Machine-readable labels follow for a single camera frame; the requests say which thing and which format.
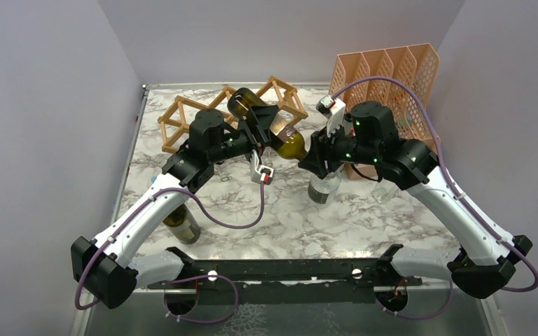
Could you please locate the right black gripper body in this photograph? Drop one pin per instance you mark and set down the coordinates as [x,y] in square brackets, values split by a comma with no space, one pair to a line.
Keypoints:
[344,148]

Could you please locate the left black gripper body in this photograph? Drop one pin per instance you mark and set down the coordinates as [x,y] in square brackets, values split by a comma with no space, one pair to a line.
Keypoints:
[235,145]

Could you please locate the green wine bottle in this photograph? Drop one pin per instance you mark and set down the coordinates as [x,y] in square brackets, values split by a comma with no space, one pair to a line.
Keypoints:
[182,225]
[286,140]

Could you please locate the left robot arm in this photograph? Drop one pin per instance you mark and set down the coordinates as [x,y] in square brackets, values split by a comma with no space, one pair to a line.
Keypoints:
[106,268]

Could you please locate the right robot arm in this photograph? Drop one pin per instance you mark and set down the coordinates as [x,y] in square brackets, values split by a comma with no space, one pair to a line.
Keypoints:
[487,256]

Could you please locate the clear bottle silver cap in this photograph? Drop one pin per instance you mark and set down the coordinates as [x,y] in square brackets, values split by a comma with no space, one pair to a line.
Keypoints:
[322,191]

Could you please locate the frosted clear bottle right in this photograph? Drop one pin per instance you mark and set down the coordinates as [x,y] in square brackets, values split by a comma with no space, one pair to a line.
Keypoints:
[384,192]

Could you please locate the peach plastic file organizer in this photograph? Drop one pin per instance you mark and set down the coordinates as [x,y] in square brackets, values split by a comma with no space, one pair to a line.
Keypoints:
[415,66]

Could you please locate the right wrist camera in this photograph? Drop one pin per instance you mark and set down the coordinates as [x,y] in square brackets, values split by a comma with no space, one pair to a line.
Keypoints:
[334,110]

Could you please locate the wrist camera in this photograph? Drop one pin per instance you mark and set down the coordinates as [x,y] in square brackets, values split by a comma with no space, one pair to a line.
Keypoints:
[334,110]
[260,173]

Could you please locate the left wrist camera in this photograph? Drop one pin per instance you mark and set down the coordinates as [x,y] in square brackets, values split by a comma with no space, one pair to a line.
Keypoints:
[260,173]

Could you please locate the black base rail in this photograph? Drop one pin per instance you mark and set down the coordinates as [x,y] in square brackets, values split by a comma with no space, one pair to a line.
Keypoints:
[284,281]

